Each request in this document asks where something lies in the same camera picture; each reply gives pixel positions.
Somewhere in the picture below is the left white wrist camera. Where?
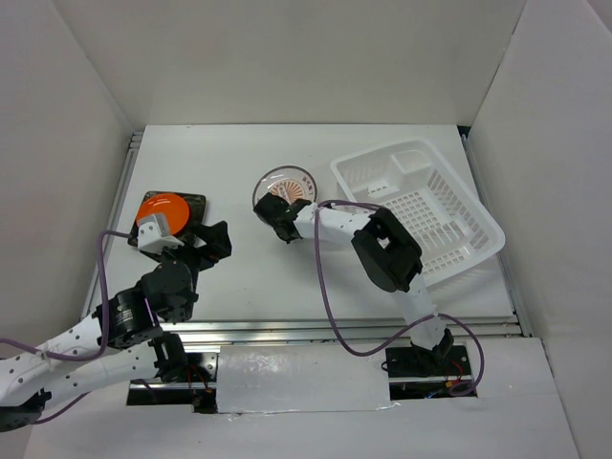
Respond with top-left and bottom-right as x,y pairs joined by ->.
137,213 -> 184,254

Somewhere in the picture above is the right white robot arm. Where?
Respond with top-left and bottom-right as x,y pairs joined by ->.
253,192 -> 453,375

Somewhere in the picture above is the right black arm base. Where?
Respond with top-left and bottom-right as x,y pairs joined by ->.
381,344 -> 477,401

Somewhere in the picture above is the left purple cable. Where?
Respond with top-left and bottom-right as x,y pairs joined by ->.
0,229 -> 159,426

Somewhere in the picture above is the orange round plate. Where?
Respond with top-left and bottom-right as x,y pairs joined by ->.
136,192 -> 190,235

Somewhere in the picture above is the white plastic dish rack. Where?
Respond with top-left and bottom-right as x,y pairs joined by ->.
330,139 -> 506,286

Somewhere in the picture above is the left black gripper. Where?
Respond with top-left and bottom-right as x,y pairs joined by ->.
148,220 -> 233,282

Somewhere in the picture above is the black square floral plate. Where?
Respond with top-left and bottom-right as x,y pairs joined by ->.
127,191 -> 207,257

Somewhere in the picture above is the white foil covered panel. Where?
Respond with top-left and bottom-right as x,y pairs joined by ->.
216,344 -> 392,414

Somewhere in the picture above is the white sunburst pattern plate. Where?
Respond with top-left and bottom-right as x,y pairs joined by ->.
251,165 -> 317,206

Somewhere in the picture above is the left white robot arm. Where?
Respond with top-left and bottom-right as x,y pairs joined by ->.
1,221 -> 232,432

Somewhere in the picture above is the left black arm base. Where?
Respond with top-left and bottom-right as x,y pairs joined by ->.
152,332 -> 219,414

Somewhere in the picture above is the aluminium frame rail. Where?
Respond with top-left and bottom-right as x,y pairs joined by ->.
80,128 -> 532,350

